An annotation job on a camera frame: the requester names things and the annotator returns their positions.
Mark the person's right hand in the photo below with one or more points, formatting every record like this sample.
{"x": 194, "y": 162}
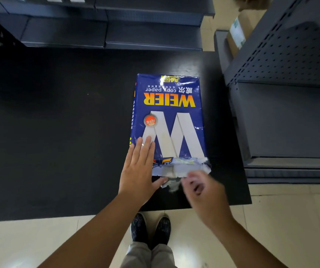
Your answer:
{"x": 207, "y": 198}

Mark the person's left hand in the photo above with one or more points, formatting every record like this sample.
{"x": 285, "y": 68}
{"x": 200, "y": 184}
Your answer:
{"x": 136, "y": 178}

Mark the person's right fingers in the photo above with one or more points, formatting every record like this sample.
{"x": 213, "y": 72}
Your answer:
{"x": 192, "y": 182}

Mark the person's left middle finger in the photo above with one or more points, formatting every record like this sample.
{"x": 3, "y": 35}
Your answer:
{"x": 141, "y": 150}

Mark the person's left thumb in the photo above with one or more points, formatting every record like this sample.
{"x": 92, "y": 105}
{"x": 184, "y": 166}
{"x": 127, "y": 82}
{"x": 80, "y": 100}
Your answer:
{"x": 160, "y": 182}

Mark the blue copy paper ream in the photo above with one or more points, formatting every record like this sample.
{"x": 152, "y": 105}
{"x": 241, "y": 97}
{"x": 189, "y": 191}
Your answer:
{"x": 171, "y": 119}

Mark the person's left forearm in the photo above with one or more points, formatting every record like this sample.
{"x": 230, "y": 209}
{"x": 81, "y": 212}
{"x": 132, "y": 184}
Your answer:
{"x": 98, "y": 234}

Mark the person's right forearm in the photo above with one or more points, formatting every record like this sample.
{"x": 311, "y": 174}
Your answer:
{"x": 243, "y": 245}

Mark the black right shoe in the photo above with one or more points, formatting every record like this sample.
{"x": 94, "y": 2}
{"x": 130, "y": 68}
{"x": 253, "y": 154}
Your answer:
{"x": 162, "y": 231}

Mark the black shoe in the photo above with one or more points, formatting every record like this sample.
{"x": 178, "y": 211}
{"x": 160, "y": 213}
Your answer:
{"x": 162, "y": 231}
{"x": 139, "y": 230}

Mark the black left shoe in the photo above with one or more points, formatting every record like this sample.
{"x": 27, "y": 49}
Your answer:
{"x": 139, "y": 230}

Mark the grey trousers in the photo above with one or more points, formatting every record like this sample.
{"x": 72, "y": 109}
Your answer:
{"x": 148, "y": 256}

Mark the dark grey low shelf unit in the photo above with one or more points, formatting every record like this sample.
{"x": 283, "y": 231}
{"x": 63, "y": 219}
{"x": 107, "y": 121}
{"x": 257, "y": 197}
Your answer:
{"x": 115, "y": 27}

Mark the dark grey perforated shelf unit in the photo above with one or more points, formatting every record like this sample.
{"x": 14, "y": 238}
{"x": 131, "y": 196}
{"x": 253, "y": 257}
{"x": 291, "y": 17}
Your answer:
{"x": 288, "y": 94}

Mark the brown cardboard box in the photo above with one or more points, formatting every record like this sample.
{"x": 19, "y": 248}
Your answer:
{"x": 242, "y": 29}

